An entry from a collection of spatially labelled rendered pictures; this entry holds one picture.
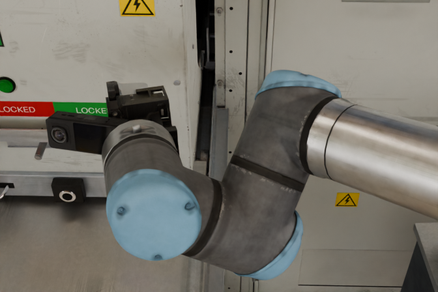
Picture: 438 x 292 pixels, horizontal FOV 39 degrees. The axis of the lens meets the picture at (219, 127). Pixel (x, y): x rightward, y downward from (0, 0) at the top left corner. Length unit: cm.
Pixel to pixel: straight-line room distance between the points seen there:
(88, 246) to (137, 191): 63
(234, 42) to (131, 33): 41
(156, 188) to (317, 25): 81
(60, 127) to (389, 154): 42
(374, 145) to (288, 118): 10
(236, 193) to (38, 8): 50
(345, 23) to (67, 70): 59
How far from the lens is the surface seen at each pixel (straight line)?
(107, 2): 100
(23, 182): 129
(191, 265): 117
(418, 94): 150
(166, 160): 66
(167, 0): 99
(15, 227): 130
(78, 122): 80
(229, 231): 66
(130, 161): 66
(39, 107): 116
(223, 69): 143
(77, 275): 119
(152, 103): 81
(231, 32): 137
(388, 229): 183
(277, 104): 68
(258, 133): 68
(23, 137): 116
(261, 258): 69
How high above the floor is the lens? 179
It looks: 41 degrees down
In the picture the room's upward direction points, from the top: straight up
